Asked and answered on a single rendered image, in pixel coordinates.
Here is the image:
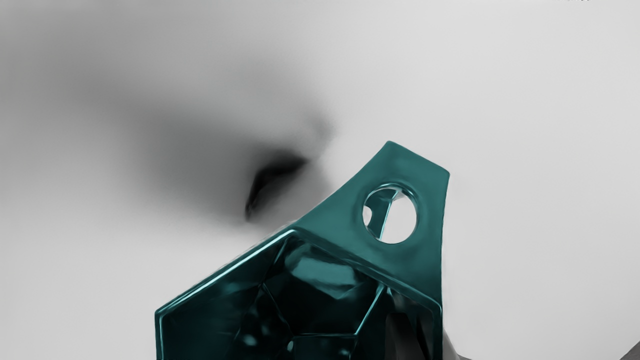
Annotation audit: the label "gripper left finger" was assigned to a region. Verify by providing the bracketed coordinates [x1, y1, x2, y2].
[388, 312, 434, 360]

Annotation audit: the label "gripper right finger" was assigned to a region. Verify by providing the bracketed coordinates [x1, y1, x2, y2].
[442, 332, 472, 360]

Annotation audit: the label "teal faceted mug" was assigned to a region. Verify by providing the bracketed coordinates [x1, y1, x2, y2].
[154, 140, 450, 360]

